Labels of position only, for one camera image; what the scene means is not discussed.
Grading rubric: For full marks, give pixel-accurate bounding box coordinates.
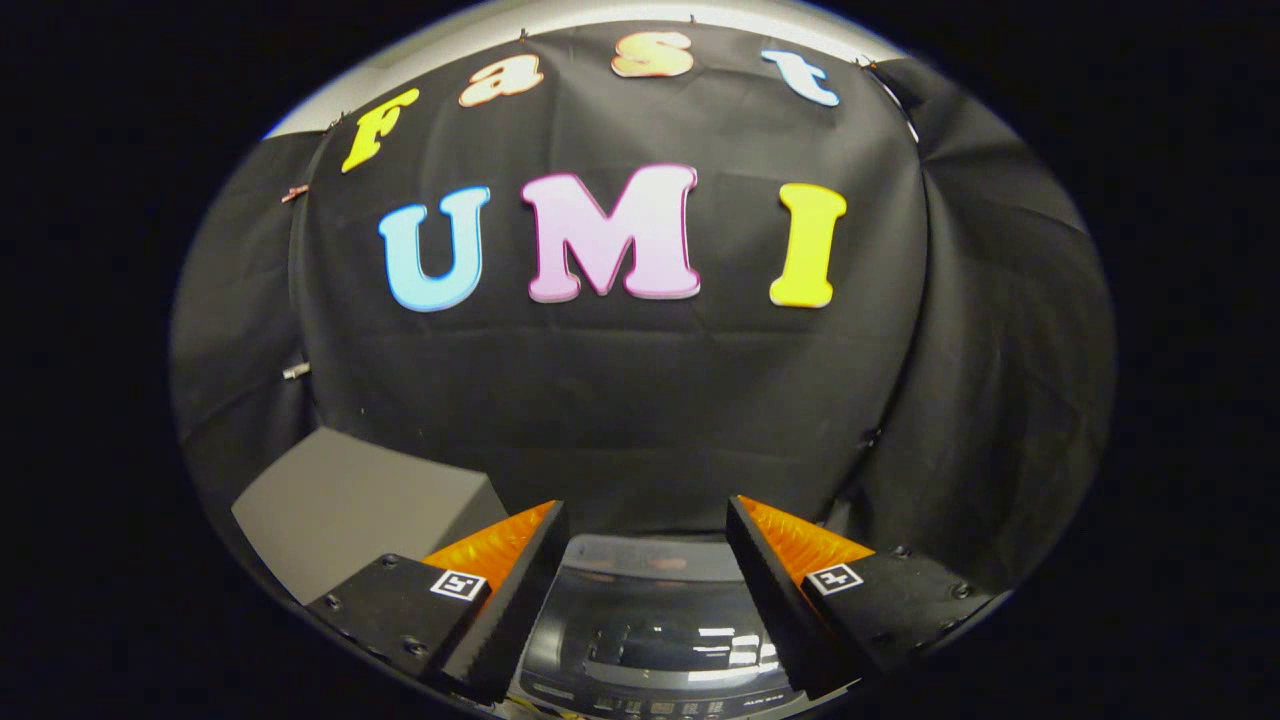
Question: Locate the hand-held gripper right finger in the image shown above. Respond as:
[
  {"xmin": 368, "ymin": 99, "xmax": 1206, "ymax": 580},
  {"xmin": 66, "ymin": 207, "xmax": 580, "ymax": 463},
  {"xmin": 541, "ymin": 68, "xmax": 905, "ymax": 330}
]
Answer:
[{"xmin": 725, "ymin": 494, "xmax": 1003, "ymax": 701}]

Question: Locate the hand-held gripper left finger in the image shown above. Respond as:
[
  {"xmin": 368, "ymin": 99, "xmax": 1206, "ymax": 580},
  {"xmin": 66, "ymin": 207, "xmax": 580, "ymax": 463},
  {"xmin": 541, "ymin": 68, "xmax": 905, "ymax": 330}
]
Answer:
[{"xmin": 305, "ymin": 500, "xmax": 569, "ymax": 705}]

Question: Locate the dark grey washing machine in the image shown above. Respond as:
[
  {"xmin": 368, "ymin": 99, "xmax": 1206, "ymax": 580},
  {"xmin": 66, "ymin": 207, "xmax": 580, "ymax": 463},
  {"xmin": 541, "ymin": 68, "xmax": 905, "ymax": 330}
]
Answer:
[{"xmin": 500, "ymin": 533, "xmax": 831, "ymax": 720}]

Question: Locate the grey box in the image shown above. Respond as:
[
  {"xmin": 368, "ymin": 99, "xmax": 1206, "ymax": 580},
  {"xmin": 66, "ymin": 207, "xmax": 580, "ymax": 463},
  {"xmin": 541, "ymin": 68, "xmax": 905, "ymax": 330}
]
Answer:
[{"xmin": 231, "ymin": 427, "xmax": 510, "ymax": 607}]

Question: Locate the black backdrop cloth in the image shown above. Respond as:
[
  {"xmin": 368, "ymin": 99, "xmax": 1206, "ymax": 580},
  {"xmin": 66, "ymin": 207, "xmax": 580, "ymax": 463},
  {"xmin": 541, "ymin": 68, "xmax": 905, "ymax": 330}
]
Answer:
[{"xmin": 170, "ymin": 20, "xmax": 1118, "ymax": 641}]

